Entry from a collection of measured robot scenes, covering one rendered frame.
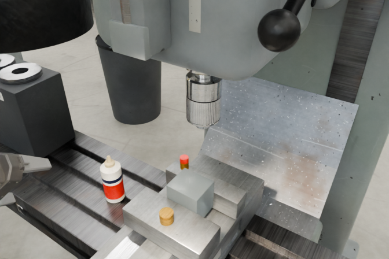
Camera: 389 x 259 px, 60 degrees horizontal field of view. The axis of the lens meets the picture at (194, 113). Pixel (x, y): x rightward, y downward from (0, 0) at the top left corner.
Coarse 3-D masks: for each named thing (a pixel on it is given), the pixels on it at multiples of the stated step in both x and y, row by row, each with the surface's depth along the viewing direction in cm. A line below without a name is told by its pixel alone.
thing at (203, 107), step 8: (192, 88) 42; (216, 88) 42; (192, 96) 42; (200, 96) 42; (208, 96) 42; (216, 96) 43; (192, 104) 43; (200, 104) 43; (208, 104) 43; (216, 104) 43; (192, 112) 44; (200, 112) 43; (208, 112) 43; (216, 112) 44; (192, 120) 45; (200, 120) 44; (208, 120) 44; (216, 120) 45
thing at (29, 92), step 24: (0, 72) 75; (24, 72) 78; (48, 72) 78; (0, 96) 73; (24, 96) 72; (48, 96) 77; (0, 120) 79; (24, 120) 73; (48, 120) 79; (24, 144) 78; (48, 144) 81
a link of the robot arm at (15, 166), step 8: (0, 160) 54; (8, 160) 53; (16, 160) 54; (0, 168) 53; (8, 168) 52; (16, 168) 53; (0, 176) 52; (8, 176) 52; (16, 176) 53; (0, 184) 52; (8, 184) 53; (16, 184) 54; (0, 192) 54; (8, 192) 55; (0, 200) 55
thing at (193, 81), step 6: (186, 78) 42; (192, 78) 42; (198, 78) 42; (210, 78) 42; (216, 78) 42; (192, 84) 42; (198, 84) 41; (204, 84) 41; (210, 84) 41; (216, 84) 42; (204, 90) 42
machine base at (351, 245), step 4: (348, 240) 147; (352, 240) 147; (348, 244) 145; (352, 244) 145; (356, 244) 146; (348, 248) 144; (352, 248) 144; (356, 248) 144; (344, 252) 142; (348, 252) 142; (352, 252) 142; (356, 252) 143; (348, 256) 140; (352, 256) 141; (356, 256) 142
